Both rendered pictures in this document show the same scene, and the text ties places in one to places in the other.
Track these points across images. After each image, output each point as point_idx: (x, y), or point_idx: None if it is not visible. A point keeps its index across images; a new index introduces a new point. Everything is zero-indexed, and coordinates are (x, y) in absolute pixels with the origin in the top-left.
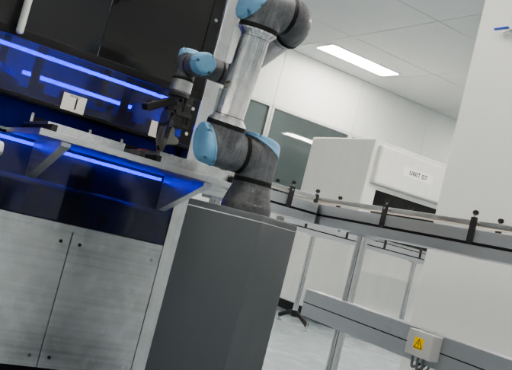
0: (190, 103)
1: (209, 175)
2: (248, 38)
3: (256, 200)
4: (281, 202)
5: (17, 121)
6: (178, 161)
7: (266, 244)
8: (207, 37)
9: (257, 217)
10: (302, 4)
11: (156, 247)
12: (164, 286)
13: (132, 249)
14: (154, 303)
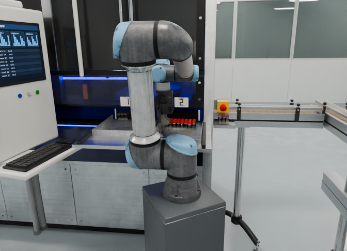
0: (171, 95)
1: None
2: (127, 74)
3: (178, 192)
4: (290, 120)
5: (109, 115)
6: None
7: (181, 232)
8: (197, 32)
9: (163, 218)
10: (161, 28)
11: (198, 168)
12: (209, 187)
13: None
14: None
